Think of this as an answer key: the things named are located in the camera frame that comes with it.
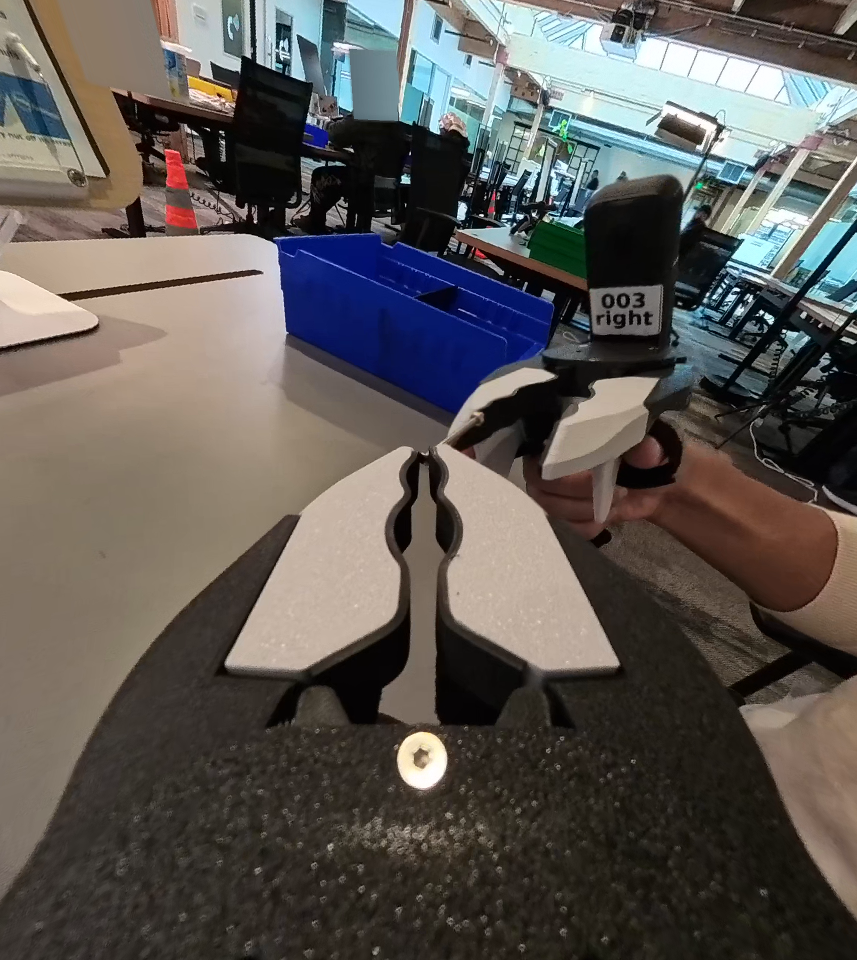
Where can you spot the wooden table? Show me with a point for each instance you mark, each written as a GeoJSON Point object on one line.
{"type": "Point", "coordinates": [503, 251]}

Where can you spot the dark wooden desk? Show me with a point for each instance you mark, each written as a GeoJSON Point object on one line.
{"type": "Point", "coordinates": [173, 105]}

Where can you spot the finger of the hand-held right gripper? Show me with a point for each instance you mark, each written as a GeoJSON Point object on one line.
{"type": "Point", "coordinates": [601, 420]}
{"type": "Point", "coordinates": [503, 390]}

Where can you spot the green plastic bin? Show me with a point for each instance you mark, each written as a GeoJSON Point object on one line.
{"type": "Point", "coordinates": [560, 247]}

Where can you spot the person's right hand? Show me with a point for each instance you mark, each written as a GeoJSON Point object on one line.
{"type": "Point", "coordinates": [638, 514]}

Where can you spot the blue plastic parts bin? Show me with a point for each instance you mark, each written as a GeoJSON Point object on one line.
{"type": "Point", "coordinates": [353, 330]}

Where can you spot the silver m3 bolt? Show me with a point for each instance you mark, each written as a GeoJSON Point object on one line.
{"type": "Point", "coordinates": [464, 427]}

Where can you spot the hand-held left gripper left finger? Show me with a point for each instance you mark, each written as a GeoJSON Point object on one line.
{"type": "Point", "coordinates": [323, 585]}

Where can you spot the orange traffic cone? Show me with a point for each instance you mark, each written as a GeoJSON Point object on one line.
{"type": "Point", "coordinates": [179, 202]}

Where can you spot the person's right forearm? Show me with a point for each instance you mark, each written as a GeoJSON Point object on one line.
{"type": "Point", "coordinates": [758, 540]}

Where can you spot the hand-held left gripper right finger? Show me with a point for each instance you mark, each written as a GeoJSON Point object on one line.
{"type": "Point", "coordinates": [518, 585]}

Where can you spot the white and blue canister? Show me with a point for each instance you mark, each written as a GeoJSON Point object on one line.
{"type": "Point", "coordinates": [175, 71]}

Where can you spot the ceiling-mounted device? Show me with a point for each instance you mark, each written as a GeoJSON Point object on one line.
{"type": "Point", "coordinates": [623, 30]}

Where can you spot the studio light panel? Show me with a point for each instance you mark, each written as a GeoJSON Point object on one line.
{"type": "Point", "coordinates": [687, 124]}

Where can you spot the black office chair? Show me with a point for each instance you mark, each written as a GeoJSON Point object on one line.
{"type": "Point", "coordinates": [428, 187]}
{"type": "Point", "coordinates": [271, 120]}

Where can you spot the long wooden desk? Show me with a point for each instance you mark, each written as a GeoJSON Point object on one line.
{"type": "Point", "coordinates": [811, 300]}

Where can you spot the printed instruction sign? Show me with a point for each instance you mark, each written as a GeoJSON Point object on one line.
{"type": "Point", "coordinates": [16, 112]}

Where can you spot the yellow tray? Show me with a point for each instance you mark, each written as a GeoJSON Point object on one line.
{"type": "Point", "coordinates": [211, 86]}

